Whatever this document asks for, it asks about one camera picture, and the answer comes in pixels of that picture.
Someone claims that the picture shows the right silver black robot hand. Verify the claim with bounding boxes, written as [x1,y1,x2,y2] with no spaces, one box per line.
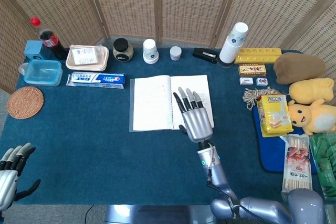
[173,86,214,145]

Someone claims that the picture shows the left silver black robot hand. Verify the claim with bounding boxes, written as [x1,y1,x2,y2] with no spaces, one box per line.
[0,142,42,211]

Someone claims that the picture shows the white spiral notebook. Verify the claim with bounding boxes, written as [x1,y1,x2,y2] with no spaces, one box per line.
[129,74,215,132]

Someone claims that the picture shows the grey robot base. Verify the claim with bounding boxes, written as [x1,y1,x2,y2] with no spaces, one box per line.
[104,204,215,224]

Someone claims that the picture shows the black stapler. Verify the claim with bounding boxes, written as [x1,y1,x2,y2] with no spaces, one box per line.
[192,47,219,65]

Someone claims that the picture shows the small white jar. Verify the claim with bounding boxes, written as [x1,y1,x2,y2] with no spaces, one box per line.
[169,46,182,61]

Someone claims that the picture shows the red yellow small box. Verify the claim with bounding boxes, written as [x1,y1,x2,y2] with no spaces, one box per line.
[238,63,267,77]

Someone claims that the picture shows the yellow biscuit package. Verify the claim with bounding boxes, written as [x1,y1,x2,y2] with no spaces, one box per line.
[256,94,295,138]

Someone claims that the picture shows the blue mat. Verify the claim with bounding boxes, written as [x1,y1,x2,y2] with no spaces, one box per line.
[253,103,318,174]

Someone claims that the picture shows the round woven rattan coaster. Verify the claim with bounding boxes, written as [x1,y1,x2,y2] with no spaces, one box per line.
[7,86,45,119]

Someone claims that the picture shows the tall paper cup stack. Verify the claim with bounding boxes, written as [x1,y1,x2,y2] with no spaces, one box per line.
[219,22,249,67]

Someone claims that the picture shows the short paper cup stack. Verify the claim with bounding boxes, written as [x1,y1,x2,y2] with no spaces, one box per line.
[142,38,160,65]

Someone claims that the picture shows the yellow block with holes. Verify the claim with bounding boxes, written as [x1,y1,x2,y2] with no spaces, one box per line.
[234,47,282,64]

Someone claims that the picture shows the blue felt table cloth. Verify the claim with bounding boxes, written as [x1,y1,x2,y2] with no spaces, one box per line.
[0,47,336,207]

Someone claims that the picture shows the dark jar black lid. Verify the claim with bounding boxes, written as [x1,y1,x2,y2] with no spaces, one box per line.
[112,38,134,63]

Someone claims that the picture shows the bamboo skewer package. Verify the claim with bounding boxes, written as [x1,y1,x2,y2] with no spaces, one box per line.
[280,133,313,193]

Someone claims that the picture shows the blue white toothpaste box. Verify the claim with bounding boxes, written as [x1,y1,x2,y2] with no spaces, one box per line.
[66,71,126,90]

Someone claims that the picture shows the yellow plush toy with face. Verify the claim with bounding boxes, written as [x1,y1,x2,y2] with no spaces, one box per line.
[287,98,336,136]

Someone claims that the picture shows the brown plush toy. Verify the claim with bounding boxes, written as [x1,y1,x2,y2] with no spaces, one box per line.
[273,52,327,85]

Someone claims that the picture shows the beige lunch box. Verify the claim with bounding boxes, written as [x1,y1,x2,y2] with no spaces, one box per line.
[65,45,110,71]

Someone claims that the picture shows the clear container blue lid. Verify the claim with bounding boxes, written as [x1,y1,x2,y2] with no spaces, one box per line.
[23,59,63,87]

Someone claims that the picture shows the plain yellow plush toy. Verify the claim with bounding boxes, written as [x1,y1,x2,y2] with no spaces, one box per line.
[288,77,335,104]

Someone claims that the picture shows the woven folding screen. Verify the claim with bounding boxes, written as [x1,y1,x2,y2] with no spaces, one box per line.
[0,0,336,95]

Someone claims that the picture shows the white paper packet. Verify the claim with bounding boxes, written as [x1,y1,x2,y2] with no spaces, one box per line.
[71,47,97,66]

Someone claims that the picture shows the green packets bag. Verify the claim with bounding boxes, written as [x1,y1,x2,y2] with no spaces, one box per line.
[309,132,336,200]

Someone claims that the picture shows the small light blue box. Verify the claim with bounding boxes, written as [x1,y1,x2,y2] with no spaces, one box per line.
[24,40,44,60]

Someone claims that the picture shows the cola bottle red cap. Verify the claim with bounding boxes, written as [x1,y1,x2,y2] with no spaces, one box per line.
[30,17,69,61]

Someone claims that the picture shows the beige rope bundle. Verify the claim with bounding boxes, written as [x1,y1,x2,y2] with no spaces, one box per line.
[242,88,281,111]

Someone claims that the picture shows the black floor cable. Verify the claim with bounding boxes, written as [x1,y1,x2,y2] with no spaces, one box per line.
[85,204,95,224]

